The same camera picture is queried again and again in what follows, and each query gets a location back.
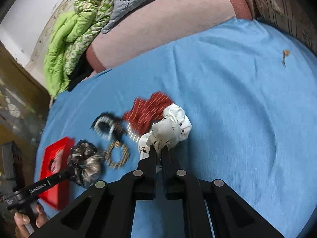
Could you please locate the small white pearl bracelet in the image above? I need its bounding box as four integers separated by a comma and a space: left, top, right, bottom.
92, 116, 117, 141

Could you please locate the gold beaded bracelet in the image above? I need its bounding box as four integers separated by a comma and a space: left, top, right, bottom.
104, 140, 131, 169

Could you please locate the black claw hair clip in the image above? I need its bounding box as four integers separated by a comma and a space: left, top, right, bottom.
90, 112, 127, 141

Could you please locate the large white pearl bracelet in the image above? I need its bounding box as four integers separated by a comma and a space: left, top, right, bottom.
125, 124, 141, 144

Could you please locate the red polka dot scrunchie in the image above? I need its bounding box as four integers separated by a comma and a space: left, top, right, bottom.
123, 91, 173, 136

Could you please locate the white cherry print scrunchie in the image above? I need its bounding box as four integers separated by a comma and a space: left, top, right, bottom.
137, 103, 192, 160

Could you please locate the red white plaid scrunchie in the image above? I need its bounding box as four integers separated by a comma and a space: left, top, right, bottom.
49, 149, 63, 174

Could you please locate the red jewelry box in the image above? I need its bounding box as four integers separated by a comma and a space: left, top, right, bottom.
39, 137, 75, 210

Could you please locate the person left hand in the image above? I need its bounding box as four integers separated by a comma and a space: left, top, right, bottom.
14, 203, 48, 238

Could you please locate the blue towel cloth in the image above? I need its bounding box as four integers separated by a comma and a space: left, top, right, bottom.
34, 19, 316, 237

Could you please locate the green quilted blanket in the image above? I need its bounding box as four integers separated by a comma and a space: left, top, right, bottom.
44, 0, 114, 98

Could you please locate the small gold earring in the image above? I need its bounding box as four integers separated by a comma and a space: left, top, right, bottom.
282, 50, 290, 67

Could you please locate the striped floral cushion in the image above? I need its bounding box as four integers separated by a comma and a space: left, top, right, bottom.
255, 0, 316, 53

